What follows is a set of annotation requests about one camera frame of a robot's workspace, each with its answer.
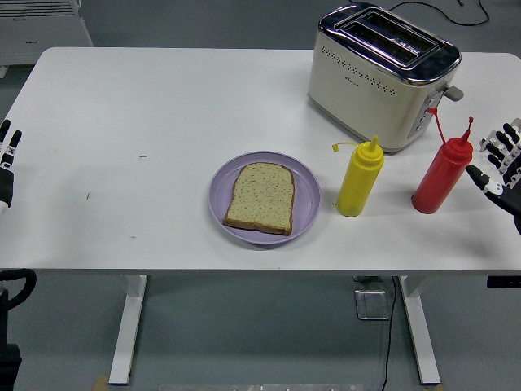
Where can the slice of bread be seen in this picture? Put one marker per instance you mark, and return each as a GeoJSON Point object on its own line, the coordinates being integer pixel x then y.
{"type": "Point", "coordinates": [262, 199]}

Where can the cream and chrome toaster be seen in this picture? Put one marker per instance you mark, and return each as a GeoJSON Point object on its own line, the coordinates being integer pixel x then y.
{"type": "Point", "coordinates": [366, 93]}

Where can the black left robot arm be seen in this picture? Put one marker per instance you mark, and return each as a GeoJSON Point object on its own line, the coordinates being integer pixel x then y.
{"type": "Point", "coordinates": [8, 366]}

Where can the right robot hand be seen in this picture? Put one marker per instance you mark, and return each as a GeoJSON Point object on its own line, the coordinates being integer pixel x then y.
{"type": "Point", "coordinates": [506, 199]}

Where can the white table leg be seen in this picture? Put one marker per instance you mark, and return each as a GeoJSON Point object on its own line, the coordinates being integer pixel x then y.
{"type": "Point", "coordinates": [128, 326]}
{"type": "Point", "coordinates": [419, 326]}

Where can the white air conditioner unit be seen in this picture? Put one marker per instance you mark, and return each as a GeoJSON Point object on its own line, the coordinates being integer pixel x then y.
{"type": "Point", "coordinates": [36, 28]}

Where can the yellow squeeze bottle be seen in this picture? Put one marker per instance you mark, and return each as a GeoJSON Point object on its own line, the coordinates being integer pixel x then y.
{"type": "Point", "coordinates": [360, 179]}

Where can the black table control panel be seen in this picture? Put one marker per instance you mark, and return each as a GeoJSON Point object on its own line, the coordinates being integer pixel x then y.
{"type": "Point", "coordinates": [504, 282]}

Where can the red squeeze bottle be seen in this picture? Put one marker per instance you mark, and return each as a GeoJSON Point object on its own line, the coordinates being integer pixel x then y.
{"type": "Point", "coordinates": [441, 179]}

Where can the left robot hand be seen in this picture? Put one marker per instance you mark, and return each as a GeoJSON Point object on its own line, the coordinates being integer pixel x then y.
{"type": "Point", "coordinates": [6, 183]}

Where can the purple round plate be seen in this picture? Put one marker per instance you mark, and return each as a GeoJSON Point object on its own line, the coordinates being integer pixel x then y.
{"type": "Point", "coordinates": [305, 191]}

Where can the metal floor outlet box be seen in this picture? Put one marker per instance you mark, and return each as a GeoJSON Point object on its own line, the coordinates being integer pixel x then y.
{"type": "Point", "coordinates": [371, 304]}

